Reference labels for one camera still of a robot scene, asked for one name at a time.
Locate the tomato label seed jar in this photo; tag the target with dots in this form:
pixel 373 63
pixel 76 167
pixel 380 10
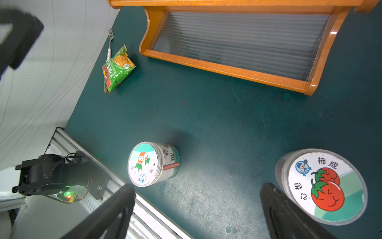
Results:
pixel 324 185

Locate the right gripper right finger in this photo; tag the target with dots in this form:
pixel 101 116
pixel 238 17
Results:
pixel 285 220

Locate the green snack packet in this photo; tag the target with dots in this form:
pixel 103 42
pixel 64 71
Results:
pixel 116 70

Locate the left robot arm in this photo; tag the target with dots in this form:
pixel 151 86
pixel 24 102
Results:
pixel 26 29

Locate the orange fruit label jar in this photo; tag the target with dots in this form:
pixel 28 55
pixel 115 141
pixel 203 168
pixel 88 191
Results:
pixel 150 163

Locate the orange wooden tiered shelf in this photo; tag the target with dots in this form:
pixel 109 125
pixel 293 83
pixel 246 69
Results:
pixel 283 44

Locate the white handled fork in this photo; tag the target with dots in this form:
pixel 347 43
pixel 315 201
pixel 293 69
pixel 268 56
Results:
pixel 111 37

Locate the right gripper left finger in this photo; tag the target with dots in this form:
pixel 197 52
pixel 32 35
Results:
pixel 119 206

